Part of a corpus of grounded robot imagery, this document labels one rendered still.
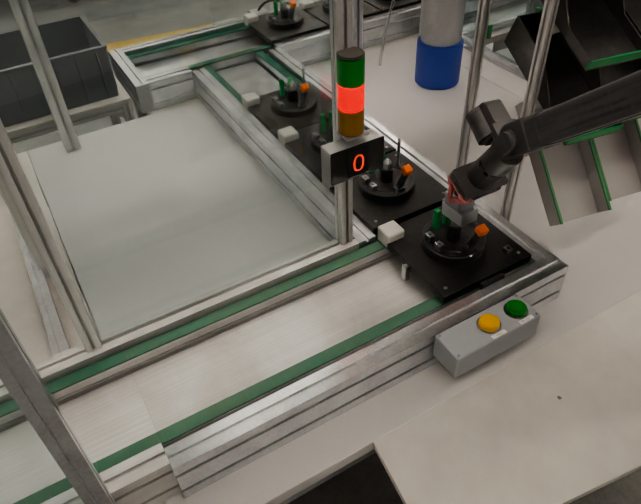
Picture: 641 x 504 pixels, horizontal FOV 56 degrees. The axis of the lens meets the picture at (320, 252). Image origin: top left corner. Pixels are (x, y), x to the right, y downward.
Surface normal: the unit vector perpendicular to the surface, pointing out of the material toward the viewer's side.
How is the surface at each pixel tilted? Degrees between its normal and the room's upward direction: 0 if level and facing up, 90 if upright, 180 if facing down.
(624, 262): 0
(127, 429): 0
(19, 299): 0
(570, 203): 45
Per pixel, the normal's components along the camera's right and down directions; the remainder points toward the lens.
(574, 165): 0.21, -0.08
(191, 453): -0.04, -0.74
